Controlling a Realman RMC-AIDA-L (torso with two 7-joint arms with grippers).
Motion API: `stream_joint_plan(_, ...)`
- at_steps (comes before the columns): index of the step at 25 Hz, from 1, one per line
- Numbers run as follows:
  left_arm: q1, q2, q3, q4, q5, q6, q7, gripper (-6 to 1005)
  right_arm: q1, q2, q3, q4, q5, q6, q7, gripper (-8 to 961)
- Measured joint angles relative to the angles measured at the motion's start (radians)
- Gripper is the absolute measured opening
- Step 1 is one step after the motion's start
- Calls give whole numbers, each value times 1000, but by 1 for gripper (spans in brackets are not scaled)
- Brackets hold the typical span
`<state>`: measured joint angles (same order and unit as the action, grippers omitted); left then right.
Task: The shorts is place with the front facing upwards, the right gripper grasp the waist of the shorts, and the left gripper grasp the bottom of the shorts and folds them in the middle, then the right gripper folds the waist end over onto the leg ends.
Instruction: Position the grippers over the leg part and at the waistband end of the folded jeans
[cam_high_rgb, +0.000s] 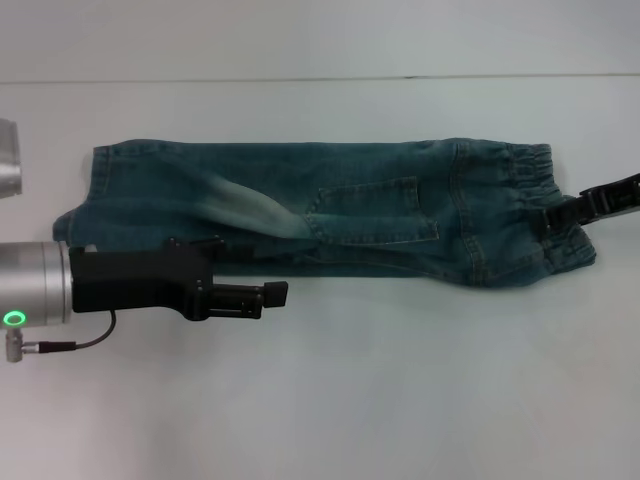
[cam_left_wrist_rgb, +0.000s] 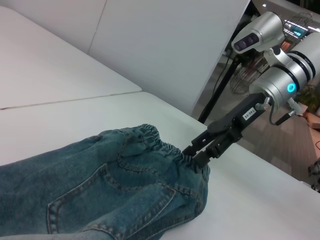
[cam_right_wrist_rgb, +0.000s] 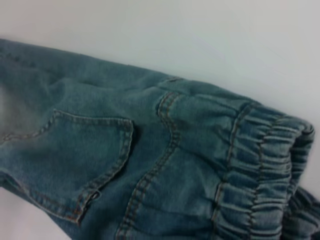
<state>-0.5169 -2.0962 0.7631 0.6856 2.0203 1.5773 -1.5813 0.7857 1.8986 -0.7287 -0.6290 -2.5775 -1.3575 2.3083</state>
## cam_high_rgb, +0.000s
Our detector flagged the blue denim shorts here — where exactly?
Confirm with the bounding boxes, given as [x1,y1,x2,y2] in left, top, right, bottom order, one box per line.
[52,137,599,292]

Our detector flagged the thin dark cable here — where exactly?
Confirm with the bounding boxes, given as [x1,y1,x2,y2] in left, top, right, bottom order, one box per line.
[22,309,117,350]

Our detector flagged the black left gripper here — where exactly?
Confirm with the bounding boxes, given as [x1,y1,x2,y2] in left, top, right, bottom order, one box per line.
[68,238,290,322]

